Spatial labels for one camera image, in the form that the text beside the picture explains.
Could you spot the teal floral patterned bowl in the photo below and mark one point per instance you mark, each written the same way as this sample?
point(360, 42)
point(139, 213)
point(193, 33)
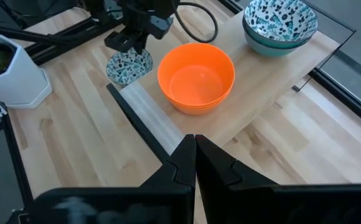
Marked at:
point(267, 49)
point(280, 18)
point(127, 70)

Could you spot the small table-level camera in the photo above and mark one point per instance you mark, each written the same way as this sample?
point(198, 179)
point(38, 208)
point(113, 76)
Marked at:
point(18, 217)

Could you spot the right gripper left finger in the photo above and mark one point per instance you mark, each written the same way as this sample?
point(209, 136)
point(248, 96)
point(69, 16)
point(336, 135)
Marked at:
point(180, 174)

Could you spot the clear tape strip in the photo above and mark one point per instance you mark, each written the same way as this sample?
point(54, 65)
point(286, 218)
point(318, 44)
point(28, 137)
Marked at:
point(152, 118)

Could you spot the wooden shelf black metal frame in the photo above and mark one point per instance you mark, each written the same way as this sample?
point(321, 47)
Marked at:
point(255, 84)

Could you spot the white hexagonal plant pot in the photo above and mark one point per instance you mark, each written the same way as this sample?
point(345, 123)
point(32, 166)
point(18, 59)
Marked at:
point(21, 84)

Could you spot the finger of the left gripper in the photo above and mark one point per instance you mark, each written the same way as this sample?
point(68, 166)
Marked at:
point(140, 46)
point(118, 40)

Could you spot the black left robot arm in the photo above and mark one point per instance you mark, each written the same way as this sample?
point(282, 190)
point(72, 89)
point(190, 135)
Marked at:
point(155, 4)

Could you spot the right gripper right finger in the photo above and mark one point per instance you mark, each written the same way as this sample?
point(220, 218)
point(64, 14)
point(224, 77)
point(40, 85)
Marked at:
point(218, 177)

